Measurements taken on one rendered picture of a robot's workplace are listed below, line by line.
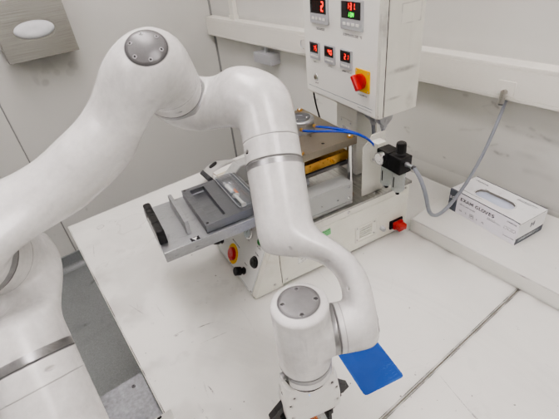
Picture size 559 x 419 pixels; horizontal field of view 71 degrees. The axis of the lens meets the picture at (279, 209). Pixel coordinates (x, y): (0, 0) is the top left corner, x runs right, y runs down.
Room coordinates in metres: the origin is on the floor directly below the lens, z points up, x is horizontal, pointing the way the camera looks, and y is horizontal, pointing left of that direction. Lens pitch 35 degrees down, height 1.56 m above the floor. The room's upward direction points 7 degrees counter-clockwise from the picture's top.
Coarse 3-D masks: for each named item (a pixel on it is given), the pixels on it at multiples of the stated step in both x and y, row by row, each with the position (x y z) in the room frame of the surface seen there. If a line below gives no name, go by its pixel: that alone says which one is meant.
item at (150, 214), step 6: (144, 204) 0.89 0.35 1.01; (150, 204) 0.89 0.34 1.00; (144, 210) 0.88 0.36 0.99; (150, 210) 0.85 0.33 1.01; (150, 216) 0.82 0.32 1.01; (150, 222) 0.82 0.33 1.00; (156, 222) 0.79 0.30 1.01; (156, 228) 0.77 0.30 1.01; (162, 228) 0.77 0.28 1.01; (156, 234) 0.75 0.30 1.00; (162, 234) 0.76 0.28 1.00; (162, 240) 0.75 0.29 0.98
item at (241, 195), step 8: (224, 176) 0.99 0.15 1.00; (232, 176) 0.98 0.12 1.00; (224, 184) 0.95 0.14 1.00; (232, 184) 0.94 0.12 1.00; (240, 184) 0.94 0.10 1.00; (232, 192) 0.90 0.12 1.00; (240, 192) 0.89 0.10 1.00; (248, 192) 0.89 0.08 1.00; (240, 200) 0.85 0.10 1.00; (248, 200) 0.85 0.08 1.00
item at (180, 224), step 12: (168, 204) 0.93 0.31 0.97; (180, 204) 0.93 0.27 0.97; (156, 216) 0.88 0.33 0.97; (168, 216) 0.87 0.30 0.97; (180, 216) 0.81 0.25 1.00; (192, 216) 0.86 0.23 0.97; (252, 216) 0.82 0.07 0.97; (168, 228) 0.82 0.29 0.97; (180, 228) 0.81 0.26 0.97; (192, 228) 0.81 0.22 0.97; (228, 228) 0.79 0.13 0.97; (240, 228) 0.80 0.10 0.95; (168, 240) 0.77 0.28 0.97; (180, 240) 0.76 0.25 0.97; (204, 240) 0.76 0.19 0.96; (216, 240) 0.77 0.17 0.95; (168, 252) 0.72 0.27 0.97; (180, 252) 0.73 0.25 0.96; (192, 252) 0.75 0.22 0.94
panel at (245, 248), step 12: (228, 240) 0.95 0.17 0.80; (240, 240) 0.89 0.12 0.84; (252, 240) 0.85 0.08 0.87; (240, 252) 0.87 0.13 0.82; (252, 252) 0.83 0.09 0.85; (264, 252) 0.79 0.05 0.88; (240, 264) 0.85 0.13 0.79; (240, 276) 0.83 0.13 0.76; (252, 276) 0.79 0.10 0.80; (252, 288) 0.76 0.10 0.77
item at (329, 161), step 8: (336, 152) 0.95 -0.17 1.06; (344, 152) 0.95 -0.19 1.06; (312, 160) 0.92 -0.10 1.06; (320, 160) 0.92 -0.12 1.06; (328, 160) 0.93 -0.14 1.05; (336, 160) 0.94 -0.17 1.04; (344, 160) 0.95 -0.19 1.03; (312, 168) 0.91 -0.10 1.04; (320, 168) 0.92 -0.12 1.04; (328, 168) 0.93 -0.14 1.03; (312, 176) 0.90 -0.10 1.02
